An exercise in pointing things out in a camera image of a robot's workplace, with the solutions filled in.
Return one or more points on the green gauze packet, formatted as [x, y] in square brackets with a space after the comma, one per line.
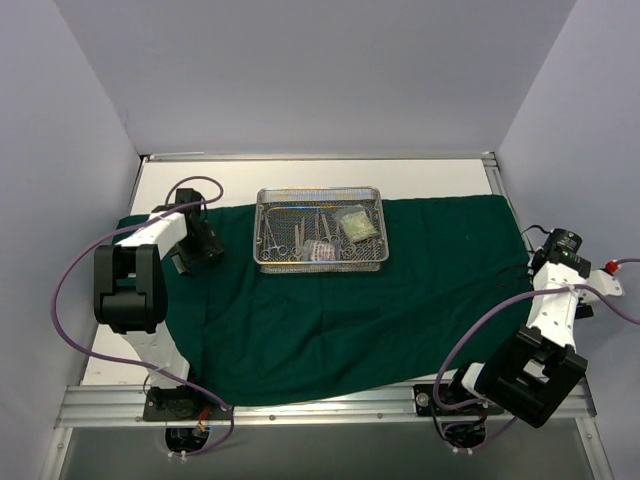
[355, 224]

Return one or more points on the metal mesh instrument tray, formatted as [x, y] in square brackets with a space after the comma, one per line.
[288, 206]

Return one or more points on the clear packet with sutures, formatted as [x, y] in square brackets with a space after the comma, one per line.
[320, 251]

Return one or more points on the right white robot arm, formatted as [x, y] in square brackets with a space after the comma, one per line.
[534, 369]

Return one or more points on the green surgical drape cloth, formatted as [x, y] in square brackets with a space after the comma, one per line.
[257, 339]

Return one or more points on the front aluminium rail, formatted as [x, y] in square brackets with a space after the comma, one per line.
[123, 405]

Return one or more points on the steel forceps left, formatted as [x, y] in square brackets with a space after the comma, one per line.
[271, 248]

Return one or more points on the steel forceps middle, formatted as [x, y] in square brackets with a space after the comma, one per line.
[299, 240]

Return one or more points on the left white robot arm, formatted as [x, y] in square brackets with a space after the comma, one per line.
[130, 292]

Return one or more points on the steel forceps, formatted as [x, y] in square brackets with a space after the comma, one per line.
[271, 248]
[299, 240]

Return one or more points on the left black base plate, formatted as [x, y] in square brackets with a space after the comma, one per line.
[180, 404]

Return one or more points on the back aluminium rail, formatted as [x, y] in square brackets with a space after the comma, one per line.
[321, 156]

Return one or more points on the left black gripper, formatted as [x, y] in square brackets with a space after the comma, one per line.
[187, 255]

